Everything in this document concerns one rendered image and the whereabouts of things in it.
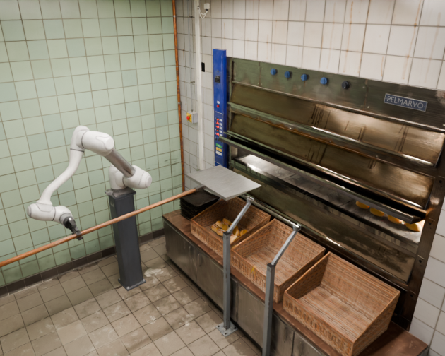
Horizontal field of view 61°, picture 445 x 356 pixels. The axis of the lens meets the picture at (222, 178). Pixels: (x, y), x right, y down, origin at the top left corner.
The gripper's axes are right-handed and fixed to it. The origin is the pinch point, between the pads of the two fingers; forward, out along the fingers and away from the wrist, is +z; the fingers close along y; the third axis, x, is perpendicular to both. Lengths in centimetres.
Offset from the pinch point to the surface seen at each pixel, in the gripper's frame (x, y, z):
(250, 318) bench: -94, 90, 62
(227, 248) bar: -92, 36, 38
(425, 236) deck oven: -152, -7, 150
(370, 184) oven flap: -152, -27, 112
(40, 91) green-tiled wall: -26, -68, -126
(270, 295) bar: -91, 46, 86
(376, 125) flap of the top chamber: -157, -62, 107
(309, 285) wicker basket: -126, 55, 91
